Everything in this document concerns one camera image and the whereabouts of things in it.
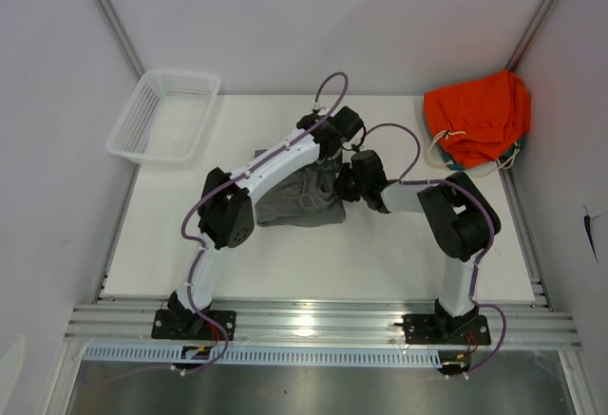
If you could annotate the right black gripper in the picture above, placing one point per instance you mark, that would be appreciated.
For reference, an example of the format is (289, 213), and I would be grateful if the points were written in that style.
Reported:
(340, 188)

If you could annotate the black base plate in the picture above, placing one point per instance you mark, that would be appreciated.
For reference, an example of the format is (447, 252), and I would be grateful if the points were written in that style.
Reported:
(167, 326)
(423, 329)

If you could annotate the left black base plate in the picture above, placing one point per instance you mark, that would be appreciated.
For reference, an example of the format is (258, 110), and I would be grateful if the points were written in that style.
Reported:
(167, 326)

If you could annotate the white plastic basket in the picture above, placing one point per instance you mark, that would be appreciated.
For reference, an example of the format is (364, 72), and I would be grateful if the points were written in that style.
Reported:
(167, 119)

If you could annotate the right corner aluminium profile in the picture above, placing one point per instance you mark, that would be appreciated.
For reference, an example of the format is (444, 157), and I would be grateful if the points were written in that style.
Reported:
(531, 32)

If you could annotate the slotted white cable duct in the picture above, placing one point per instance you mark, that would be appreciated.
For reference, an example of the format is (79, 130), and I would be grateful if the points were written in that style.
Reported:
(272, 356)

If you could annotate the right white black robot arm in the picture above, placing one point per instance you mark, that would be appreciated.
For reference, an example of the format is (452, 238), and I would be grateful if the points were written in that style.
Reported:
(461, 221)

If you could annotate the left corner aluminium profile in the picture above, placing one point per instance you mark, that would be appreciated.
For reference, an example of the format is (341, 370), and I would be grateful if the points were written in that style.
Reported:
(119, 35)

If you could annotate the teal shorts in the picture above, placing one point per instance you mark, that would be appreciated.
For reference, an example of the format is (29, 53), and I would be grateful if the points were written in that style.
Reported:
(474, 160)

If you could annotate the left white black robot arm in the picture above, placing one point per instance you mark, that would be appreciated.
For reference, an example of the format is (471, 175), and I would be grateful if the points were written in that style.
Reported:
(224, 217)

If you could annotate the grey shorts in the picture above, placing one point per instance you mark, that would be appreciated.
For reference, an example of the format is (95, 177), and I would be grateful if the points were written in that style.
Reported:
(306, 198)

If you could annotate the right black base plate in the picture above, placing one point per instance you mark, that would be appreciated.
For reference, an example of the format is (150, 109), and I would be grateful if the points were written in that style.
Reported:
(423, 329)

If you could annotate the orange shorts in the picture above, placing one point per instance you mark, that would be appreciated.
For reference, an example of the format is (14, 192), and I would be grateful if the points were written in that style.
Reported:
(480, 116)

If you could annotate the corner aluminium profile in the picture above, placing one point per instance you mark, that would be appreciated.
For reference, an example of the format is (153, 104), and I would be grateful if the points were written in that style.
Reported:
(531, 32)
(119, 35)

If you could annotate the aluminium mounting rail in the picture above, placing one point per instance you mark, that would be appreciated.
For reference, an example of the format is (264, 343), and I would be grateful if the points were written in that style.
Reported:
(319, 323)

